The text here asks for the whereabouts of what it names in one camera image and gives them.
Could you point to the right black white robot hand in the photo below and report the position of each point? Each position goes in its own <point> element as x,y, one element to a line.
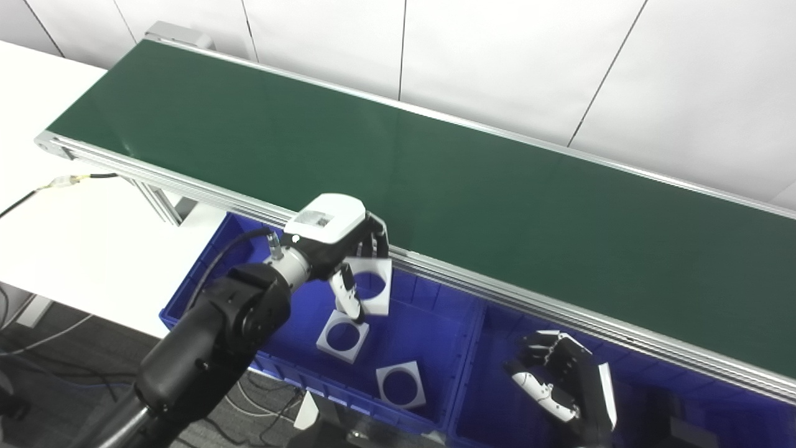
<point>581,386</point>

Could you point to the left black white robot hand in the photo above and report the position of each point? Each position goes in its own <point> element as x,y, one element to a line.
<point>329,230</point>

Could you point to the white square part round hole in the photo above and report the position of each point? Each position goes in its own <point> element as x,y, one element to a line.
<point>418,398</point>
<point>384,267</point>
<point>352,354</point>

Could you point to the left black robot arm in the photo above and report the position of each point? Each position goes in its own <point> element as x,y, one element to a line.
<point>211,348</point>

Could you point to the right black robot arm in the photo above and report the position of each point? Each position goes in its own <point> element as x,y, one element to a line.
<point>594,442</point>

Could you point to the blue bin with black parts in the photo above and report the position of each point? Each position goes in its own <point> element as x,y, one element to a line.
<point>647,373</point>

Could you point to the black block part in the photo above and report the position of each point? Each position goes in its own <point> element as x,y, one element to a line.
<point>691,434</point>

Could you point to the blue bin with white parts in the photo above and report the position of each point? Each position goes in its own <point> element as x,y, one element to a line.
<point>429,336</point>

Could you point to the aluminium conveyor leg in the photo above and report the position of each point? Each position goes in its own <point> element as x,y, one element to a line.
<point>158,202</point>

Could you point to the grey conveyor motor box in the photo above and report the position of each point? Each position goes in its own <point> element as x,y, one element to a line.
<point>180,34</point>

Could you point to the green conveyor belt aluminium frame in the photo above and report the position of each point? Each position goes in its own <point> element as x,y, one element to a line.
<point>435,186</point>

